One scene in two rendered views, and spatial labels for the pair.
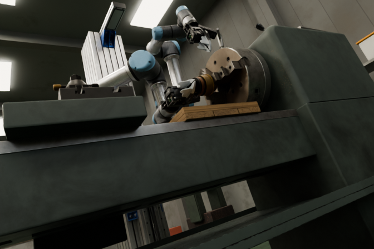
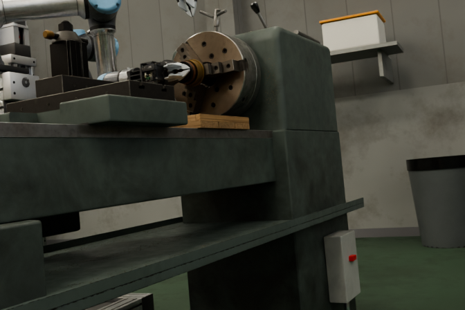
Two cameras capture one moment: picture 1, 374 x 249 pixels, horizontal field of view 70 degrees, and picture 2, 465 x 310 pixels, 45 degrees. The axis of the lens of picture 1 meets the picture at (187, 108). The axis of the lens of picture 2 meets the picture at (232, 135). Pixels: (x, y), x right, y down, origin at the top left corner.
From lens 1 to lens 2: 0.98 m
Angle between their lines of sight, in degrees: 32
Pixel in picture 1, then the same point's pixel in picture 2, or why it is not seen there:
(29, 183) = (102, 169)
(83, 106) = (152, 108)
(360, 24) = not seen: outside the picture
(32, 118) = (124, 113)
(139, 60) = not seen: outside the picture
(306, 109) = (283, 135)
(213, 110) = (219, 122)
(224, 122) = (222, 135)
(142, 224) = not seen: hidden behind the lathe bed
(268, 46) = (267, 51)
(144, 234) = not seen: hidden behind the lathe
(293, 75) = (281, 95)
